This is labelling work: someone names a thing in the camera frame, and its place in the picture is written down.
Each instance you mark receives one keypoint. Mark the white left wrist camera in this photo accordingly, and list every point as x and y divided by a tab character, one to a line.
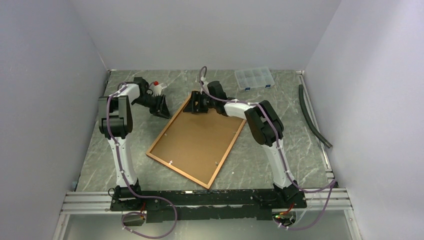
157	88

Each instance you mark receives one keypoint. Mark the orange wooden picture frame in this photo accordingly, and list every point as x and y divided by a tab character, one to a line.
185	172

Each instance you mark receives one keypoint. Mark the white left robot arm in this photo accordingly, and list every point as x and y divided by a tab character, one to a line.
115	122

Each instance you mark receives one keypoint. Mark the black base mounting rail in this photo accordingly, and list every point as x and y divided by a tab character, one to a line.
183	205

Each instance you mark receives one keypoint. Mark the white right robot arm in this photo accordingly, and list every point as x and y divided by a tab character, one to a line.
264	124

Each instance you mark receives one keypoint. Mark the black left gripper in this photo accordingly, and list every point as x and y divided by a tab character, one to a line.
161	109

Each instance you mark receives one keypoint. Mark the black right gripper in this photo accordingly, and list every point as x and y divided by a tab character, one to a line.
192	107

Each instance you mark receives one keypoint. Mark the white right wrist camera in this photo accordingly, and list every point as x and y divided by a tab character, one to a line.
203	85

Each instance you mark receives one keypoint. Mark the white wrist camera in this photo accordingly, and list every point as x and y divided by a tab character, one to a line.
203	85
157	88

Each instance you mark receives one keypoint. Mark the clear plastic organizer box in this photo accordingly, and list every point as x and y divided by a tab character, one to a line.
251	78

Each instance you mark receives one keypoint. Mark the brown frame backing board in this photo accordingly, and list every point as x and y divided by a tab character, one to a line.
198	142

